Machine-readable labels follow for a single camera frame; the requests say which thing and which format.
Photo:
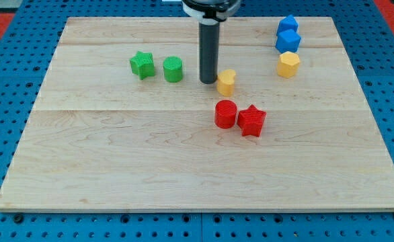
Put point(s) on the black white robot end mount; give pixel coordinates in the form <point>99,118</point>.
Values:
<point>211,12</point>

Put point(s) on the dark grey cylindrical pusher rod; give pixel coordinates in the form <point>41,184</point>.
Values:
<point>208,52</point>

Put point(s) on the green star block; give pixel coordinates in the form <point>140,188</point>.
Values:
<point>142,65</point>

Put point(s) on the red star block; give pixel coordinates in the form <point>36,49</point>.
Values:
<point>251,121</point>

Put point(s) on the green cylinder block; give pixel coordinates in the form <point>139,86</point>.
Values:
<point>173,69</point>

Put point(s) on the yellow heart block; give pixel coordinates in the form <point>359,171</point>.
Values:
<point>226,82</point>

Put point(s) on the blue cube block front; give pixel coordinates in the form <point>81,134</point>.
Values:
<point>288,40</point>

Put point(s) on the blue block rear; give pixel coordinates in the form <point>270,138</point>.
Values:
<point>287,23</point>

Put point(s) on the red cylinder block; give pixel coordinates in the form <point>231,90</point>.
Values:
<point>225,114</point>

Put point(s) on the yellow hexagon block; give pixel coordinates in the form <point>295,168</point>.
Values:
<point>288,64</point>

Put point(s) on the light wooden board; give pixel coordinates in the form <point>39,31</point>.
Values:
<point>100,140</point>

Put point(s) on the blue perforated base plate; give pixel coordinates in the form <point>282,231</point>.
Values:
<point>25,52</point>

